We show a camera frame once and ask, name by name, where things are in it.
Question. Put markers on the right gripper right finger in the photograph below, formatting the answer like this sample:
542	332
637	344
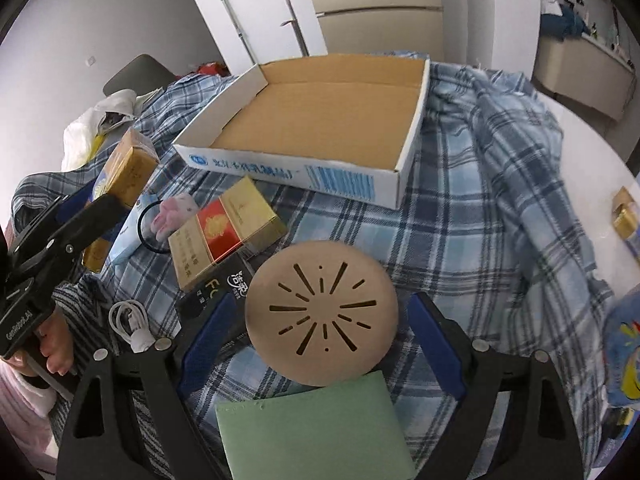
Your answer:
538	438

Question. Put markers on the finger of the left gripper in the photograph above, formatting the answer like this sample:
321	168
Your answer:
63	230

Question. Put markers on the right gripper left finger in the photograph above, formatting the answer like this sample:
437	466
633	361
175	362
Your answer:
102	438

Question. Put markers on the light blue tissue pack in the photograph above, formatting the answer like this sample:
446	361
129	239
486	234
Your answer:
136	227

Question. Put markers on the pink plush toy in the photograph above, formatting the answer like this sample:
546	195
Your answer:
175	211

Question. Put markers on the black tissue pack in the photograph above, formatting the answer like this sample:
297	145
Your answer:
232	276

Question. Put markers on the gold red cigarette carton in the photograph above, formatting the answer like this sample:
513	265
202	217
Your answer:
240	221

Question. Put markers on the green rectangular sponge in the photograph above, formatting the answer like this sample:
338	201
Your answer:
346	431

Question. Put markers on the round beige slotted disc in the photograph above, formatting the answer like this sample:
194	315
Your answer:
321	312

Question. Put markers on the person's left hand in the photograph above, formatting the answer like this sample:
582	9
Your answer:
56	345

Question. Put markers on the small dark blue box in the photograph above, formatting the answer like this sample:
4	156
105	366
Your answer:
617	424

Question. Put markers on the white plastic bag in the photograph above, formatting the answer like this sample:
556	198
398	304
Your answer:
83	137

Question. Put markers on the blue red yellow bag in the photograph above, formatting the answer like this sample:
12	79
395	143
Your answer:
621	353

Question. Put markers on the grey chair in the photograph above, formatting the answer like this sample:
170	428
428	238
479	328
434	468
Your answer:
143	74

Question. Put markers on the blue plaid cloth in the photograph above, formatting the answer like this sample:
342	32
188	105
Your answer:
486	229

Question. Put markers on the gold blue small box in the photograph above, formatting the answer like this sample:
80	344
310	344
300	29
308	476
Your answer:
625	220

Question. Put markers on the shallow cardboard box tray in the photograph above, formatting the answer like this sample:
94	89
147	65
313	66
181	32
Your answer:
344	125

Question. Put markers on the bathroom vanity cabinet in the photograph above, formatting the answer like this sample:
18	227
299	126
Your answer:
583	71

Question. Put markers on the beige refrigerator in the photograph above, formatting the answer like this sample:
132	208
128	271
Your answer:
370	26

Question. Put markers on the blue clothes on vanity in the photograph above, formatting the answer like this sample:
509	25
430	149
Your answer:
560	22

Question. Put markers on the mop handle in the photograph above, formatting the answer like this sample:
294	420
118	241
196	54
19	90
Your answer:
238	30

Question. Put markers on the broom handle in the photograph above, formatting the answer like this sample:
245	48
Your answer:
294	23

